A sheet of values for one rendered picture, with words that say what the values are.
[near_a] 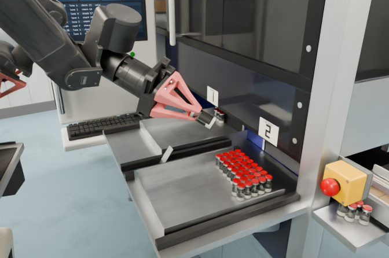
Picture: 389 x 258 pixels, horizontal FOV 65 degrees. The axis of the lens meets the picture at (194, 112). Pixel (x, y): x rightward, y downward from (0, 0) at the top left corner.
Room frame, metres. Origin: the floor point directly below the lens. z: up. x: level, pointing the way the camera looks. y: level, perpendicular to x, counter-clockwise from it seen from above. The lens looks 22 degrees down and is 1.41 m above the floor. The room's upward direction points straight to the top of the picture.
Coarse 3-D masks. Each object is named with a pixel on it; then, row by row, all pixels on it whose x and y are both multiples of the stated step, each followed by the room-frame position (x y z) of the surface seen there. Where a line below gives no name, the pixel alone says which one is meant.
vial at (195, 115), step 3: (201, 111) 0.48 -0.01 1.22; (204, 111) 0.49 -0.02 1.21; (192, 114) 0.48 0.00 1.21; (195, 114) 0.48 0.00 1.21; (198, 114) 0.48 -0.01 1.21; (195, 117) 0.48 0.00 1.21; (198, 120) 0.47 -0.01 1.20; (201, 120) 0.47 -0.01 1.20; (213, 120) 0.47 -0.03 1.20; (201, 123) 0.47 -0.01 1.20; (204, 123) 0.47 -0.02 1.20; (210, 123) 0.47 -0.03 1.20; (213, 123) 0.47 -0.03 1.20; (207, 126) 0.47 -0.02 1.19; (210, 126) 0.47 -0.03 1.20
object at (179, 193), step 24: (144, 168) 0.77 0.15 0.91; (168, 168) 0.80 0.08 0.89; (192, 168) 0.82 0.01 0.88; (144, 192) 0.67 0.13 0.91; (168, 192) 0.70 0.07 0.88; (192, 192) 0.70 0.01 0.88; (216, 192) 0.70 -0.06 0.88; (168, 216) 0.61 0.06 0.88; (192, 216) 0.61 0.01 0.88; (216, 216) 0.58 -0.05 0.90
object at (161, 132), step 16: (208, 112) 1.25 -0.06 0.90; (144, 128) 1.06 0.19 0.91; (160, 128) 1.11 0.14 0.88; (176, 128) 1.11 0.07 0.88; (192, 128) 1.11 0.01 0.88; (208, 128) 1.11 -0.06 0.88; (224, 128) 1.11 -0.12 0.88; (160, 144) 0.98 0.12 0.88; (176, 144) 0.98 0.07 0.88; (192, 144) 0.93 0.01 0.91
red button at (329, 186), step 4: (324, 180) 0.57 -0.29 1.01; (328, 180) 0.57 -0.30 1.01; (332, 180) 0.57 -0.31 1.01; (320, 184) 0.58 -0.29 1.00; (324, 184) 0.57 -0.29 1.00; (328, 184) 0.56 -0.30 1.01; (332, 184) 0.56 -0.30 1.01; (336, 184) 0.56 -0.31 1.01; (324, 188) 0.57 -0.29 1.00; (328, 188) 0.56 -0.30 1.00; (332, 188) 0.55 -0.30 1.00; (336, 188) 0.56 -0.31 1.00; (324, 192) 0.57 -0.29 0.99; (328, 192) 0.56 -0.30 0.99; (332, 192) 0.55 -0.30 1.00; (336, 192) 0.55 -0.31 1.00; (328, 196) 0.56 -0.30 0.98
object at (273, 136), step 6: (264, 120) 0.83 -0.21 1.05; (264, 126) 0.82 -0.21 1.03; (270, 126) 0.80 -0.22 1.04; (276, 126) 0.78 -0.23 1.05; (264, 132) 0.82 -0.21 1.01; (270, 132) 0.80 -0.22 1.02; (276, 132) 0.77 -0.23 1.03; (270, 138) 0.79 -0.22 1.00; (276, 138) 0.77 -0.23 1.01; (276, 144) 0.77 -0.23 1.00
